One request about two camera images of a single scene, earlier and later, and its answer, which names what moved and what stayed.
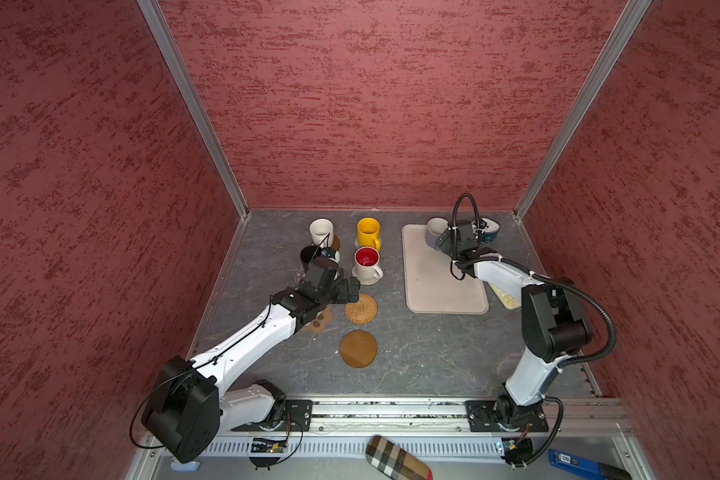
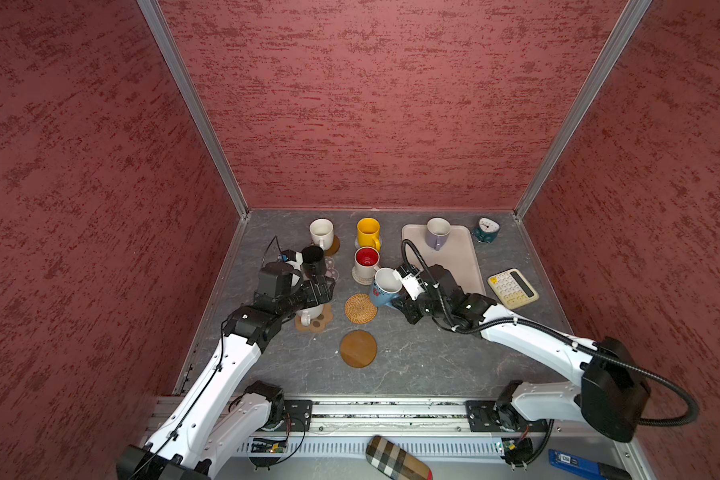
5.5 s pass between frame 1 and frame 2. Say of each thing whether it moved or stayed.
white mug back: stayed
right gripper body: moved
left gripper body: moved
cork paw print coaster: stayed
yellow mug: stayed
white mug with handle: stayed
